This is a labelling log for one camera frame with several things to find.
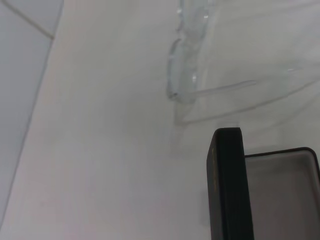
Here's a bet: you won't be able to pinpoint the clear transparent glasses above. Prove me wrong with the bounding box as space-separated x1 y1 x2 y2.
166 0 305 124

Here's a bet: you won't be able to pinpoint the black glasses case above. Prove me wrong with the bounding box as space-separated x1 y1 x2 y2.
206 127 320 240

